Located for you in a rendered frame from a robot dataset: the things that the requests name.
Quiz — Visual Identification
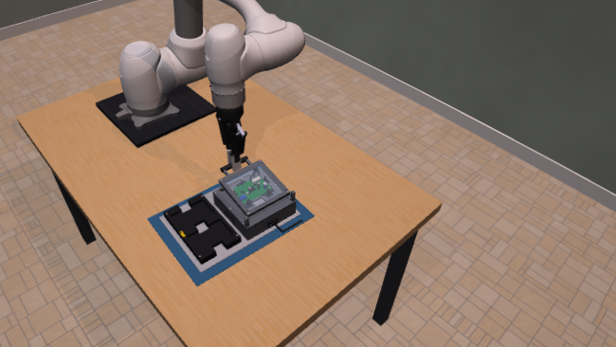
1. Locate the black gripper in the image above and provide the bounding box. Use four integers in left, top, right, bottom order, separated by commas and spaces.
215, 105, 247, 172

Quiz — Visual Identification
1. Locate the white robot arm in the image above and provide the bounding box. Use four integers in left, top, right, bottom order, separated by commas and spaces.
116, 0, 305, 130

